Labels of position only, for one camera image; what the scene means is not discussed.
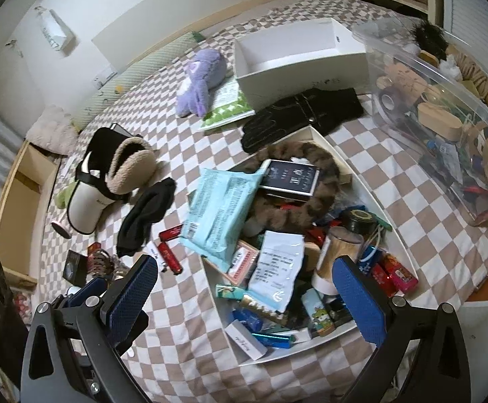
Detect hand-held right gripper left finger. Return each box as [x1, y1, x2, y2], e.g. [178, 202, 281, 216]
[20, 254, 160, 403]

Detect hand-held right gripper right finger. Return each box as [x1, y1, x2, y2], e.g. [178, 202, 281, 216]
[331, 254, 474, 403]

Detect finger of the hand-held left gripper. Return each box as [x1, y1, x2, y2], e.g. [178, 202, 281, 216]
[55, 278, 109, 308]

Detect small black box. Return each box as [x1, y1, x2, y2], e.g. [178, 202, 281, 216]
[63, 250, 89, 286]

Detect red lipstick tube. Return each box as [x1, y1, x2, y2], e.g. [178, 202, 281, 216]
[159, 242, 184, 274]
[158, 225, 184, 242]

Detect white shallow box container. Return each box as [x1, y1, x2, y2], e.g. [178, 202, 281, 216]
[187, 125, 419, 366]

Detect brown hair claw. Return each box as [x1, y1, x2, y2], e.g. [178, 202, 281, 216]
[88, 249, 121, 280]

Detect green cartoon packet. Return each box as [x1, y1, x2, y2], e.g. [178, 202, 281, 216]
[302, 289, 338, 337]

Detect red snack packets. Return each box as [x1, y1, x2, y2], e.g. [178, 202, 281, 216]
[371, 253, 419, 297]

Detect cotton swab jar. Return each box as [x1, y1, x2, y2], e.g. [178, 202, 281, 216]
[312, 226, 364, 295]

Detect pink round mirror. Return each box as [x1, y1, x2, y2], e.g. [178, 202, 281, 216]
[51, 220, 72, 239]

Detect black round tin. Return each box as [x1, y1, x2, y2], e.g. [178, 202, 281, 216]
[344, 209, 375, 236]

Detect black sleep mask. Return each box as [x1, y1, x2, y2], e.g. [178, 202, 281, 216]
[115, 177, 178, 258]

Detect white paper receipt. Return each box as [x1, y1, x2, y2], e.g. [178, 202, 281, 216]
[247, 230, 306, 314]

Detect green plush item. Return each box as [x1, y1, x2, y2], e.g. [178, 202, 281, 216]
[56, 182, 79, 211]

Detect brown striped fur scarf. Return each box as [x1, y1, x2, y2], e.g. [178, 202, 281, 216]
[243, 142, 342, 238]

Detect playing card box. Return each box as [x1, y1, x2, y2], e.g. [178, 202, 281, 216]
[226, 238, 262, 287]

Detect small white box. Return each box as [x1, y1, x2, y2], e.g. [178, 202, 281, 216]
[225, 319, 269, 360]

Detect light blue wet wipes pack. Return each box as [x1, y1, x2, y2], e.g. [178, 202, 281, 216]
[179, 168, 266, 273]

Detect white black fur-lined boot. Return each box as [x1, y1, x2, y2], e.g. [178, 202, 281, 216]
[66, 123, 159, 236]

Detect dark flat box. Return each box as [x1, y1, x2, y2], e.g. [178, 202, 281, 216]
[260, 159, 321, 201]

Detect checkered bed sheet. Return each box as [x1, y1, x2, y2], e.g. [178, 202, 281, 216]
[17, 0, 488, 403]

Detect beige fluffy blanket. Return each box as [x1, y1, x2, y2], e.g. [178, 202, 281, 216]
[26, 106, 79, 157]

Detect wooden box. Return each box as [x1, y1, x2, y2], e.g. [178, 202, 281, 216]
[417, 102, 465, 142]

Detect black gloves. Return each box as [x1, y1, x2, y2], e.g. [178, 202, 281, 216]
[241, 87, 364, 154]

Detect tape roll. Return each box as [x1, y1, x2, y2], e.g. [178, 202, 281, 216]
[377, 87, 401, 113]

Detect green dotted tissue pack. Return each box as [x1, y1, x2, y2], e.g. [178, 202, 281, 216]
[197, 81, 256, 132]

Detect clear plastic storage bin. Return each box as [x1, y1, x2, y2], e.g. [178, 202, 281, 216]
[351, 20, 488, 228]

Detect purple plush toy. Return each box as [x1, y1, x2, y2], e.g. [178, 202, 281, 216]
[175, 49, 232, 119]

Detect long green pillow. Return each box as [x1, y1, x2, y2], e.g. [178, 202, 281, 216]
[71, 31, 205, 132]

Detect white empty cardboard box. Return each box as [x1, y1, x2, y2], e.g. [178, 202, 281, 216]
[233, 18, 370, 110]

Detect black fuzzy item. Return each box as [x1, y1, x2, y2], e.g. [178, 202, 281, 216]
[407, 20, 451, 58]

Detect wooden bed frame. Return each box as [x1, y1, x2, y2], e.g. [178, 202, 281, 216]
[0, 140, 62, 289]

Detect white wall-mounted holder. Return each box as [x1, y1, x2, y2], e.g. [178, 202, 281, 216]
[37, 6, 77, 56]

